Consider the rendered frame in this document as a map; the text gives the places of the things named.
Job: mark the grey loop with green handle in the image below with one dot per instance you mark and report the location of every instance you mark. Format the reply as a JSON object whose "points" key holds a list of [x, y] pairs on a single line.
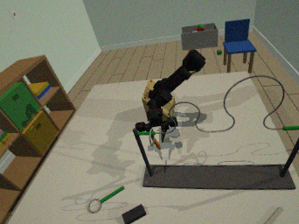
{"points": [[105, 198]]}

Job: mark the orange handle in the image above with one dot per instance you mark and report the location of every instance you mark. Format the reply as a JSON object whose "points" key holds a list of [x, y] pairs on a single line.
{"points": [[154, 140]]}

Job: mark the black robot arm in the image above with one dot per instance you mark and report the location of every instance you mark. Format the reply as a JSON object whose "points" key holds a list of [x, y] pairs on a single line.
{"points": [[161, 94]]}

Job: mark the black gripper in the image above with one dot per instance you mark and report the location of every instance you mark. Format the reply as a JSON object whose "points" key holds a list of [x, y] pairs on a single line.
{"points": [[154, 122]]}

